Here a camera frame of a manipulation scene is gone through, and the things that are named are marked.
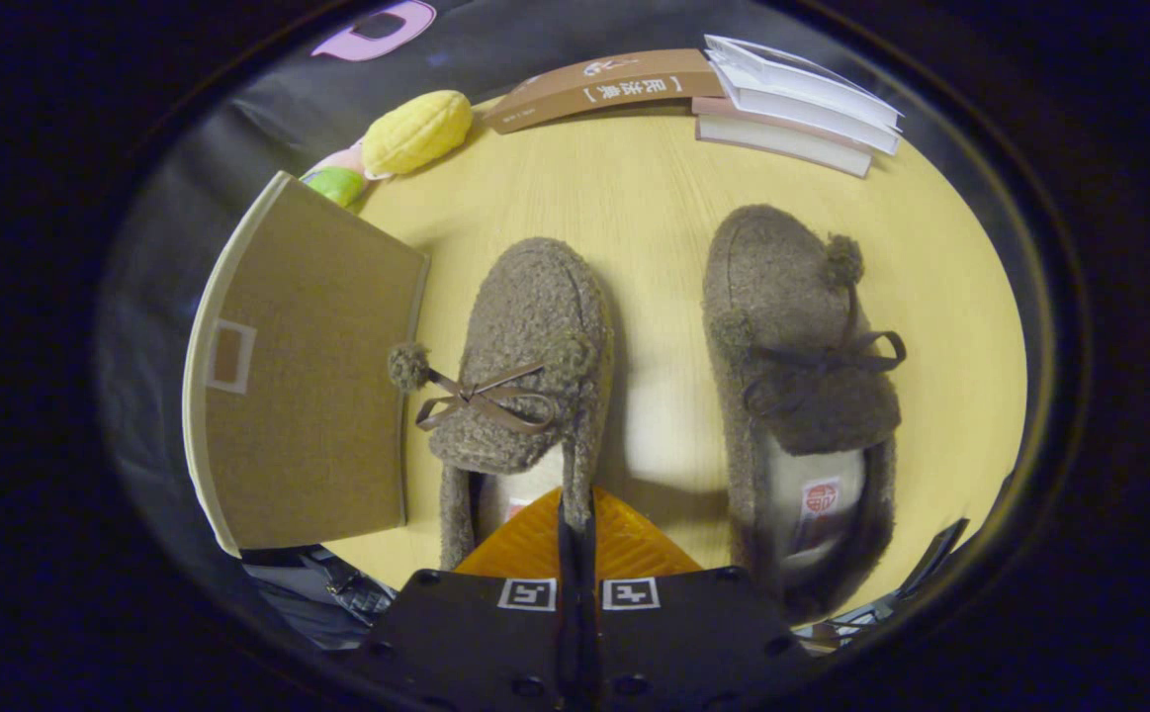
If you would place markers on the thin white open book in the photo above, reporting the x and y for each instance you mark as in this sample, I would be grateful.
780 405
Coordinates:
792 74

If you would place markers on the brown book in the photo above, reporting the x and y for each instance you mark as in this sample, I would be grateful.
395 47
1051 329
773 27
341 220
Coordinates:
604 89

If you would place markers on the pink plush toy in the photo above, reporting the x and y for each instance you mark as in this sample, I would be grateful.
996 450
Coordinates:
345 158

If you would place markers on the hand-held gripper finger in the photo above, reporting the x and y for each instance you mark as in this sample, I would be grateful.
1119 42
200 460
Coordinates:
586 613
567 613

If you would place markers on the yellow plush toy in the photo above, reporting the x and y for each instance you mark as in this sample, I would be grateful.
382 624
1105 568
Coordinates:
416 132

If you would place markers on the brown cardboard storage box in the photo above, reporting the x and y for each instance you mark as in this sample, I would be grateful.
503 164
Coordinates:
317 376

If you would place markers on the brown fuzzy shoe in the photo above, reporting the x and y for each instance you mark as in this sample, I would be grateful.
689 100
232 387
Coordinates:
535 336
792 326

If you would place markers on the green plush toy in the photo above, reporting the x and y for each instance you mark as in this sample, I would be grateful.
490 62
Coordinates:
335 184

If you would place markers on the thick white book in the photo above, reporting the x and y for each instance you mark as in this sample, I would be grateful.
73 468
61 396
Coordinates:
812 119

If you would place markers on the dark fabric item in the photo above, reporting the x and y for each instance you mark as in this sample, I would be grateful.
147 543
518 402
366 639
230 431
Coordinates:
322 588

